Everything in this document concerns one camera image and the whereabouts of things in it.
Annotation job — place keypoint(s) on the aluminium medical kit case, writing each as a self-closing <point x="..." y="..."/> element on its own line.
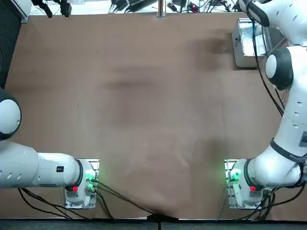
<point x="244" y="60"/>

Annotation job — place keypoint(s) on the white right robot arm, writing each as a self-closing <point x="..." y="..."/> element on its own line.
<point x="295" y="119"/>

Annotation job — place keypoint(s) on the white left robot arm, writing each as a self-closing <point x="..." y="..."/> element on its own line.
<point x="48" y="170"/>

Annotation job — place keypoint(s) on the black box device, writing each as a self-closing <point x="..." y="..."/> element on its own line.
<point x="66" y="9"/>

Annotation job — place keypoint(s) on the black device with red light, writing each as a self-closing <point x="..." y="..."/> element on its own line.
<point x="193" y="7"/>
<point x="172" y="7"/>

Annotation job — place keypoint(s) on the small black power adapter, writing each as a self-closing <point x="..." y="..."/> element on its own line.
<point x="120" y="3"/>

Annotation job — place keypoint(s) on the blue white face mask packet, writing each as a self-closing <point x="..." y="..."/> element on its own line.
<point x="248" y="40"/>

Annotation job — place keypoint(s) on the black bar device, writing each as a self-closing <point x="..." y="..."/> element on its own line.
<point x="48" y="12"/>

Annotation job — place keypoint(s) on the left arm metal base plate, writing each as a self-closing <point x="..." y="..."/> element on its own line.
<point x="94" y="165"/>

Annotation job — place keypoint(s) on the aluminium camera post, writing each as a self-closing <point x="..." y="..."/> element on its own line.
<point x="161" y="9"/>

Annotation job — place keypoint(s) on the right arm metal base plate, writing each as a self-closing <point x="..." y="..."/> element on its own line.
<point x="229" y="198"/>

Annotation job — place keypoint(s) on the aluminium corner frame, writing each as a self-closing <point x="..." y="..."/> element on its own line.
<point x="24" y="13"/>

